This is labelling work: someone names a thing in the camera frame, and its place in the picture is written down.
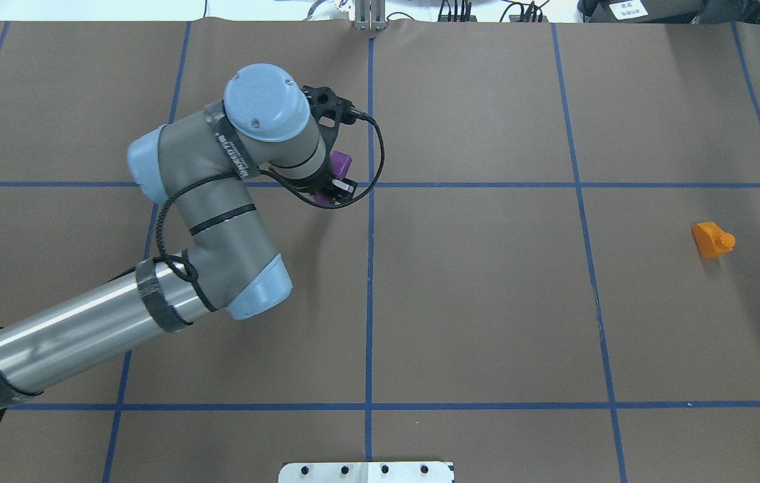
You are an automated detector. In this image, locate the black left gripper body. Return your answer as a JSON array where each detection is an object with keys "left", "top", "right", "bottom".
[{"left": 269, "top": 156, "right": 331, "bottom": 195}]

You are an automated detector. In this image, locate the purple trapezoid block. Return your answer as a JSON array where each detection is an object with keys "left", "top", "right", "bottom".
[{"left": 311, "top": 151, "right": 352, "bottom": 206}]

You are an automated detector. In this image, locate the orange trapezoid block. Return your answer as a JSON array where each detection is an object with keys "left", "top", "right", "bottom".
[{"left": 690, "top": 222, "right": 737, "bottom": 260}]

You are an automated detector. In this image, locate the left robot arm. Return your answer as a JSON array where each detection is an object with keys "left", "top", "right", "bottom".
[{"left": 0, "top": 63, "right": 376, "bottom": 411}]

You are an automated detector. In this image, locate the brown paper table mat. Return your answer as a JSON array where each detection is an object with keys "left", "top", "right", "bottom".
[{"left": 0, "top": 18, "right": 760, "bottom": 482}]

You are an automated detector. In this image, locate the white metal mounting plate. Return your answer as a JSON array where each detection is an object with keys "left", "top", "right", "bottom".
[{"left": 278, "top": 461, "right": 455, "bottom": 482}]

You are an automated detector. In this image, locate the black device with label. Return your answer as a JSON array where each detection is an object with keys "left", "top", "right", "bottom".
[{"left": 577, "top": 1, "right": 760, "bottom": 25}]

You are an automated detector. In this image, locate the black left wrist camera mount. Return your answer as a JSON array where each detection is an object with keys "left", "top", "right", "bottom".
[{"left": 302, "top": 85, "right": 361, "bottom": 156}]

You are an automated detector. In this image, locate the black cable bundle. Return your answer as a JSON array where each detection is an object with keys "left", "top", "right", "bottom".
[{"left": 438, "top": 0, "right": 550, "bottom": 23}]

